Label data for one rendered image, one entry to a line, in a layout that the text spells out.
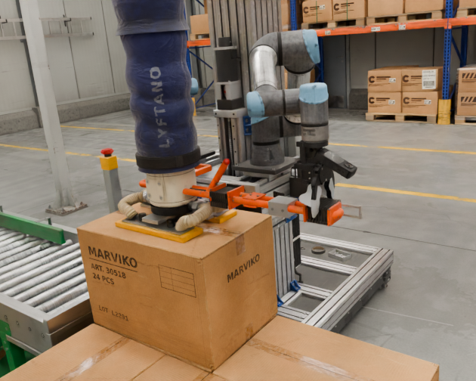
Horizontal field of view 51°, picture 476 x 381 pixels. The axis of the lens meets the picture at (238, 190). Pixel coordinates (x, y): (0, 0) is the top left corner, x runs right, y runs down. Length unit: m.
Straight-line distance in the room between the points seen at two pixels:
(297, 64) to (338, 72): 8.87
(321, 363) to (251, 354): 0.23
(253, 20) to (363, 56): 8.27
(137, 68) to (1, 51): 10.37
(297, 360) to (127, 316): 0.63
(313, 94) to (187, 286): 0.71
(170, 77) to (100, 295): 0.86
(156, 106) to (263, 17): 0.90
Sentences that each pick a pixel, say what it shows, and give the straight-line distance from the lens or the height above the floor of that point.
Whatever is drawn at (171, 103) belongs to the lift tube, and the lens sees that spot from 1.63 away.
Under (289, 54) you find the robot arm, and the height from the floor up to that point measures 1.49.
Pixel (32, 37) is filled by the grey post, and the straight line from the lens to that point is 5.23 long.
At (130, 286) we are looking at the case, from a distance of 1.81.
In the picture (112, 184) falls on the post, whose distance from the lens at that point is 2.83.
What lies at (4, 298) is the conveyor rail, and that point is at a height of 0.59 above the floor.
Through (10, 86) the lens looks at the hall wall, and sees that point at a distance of 12.00.
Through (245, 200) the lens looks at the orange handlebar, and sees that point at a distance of 1.54.
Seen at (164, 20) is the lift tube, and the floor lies 1.63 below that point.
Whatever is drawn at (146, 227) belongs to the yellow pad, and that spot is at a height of 0.96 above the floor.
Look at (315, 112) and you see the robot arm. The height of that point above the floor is 1.36.
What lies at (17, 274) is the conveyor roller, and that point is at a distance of 2.73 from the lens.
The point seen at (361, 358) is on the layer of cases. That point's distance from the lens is 1.74.
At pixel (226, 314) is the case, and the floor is 0.71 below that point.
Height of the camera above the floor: 1.56
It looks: 17 degrees down
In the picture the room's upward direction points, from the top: 5 degrees counter-clockwise
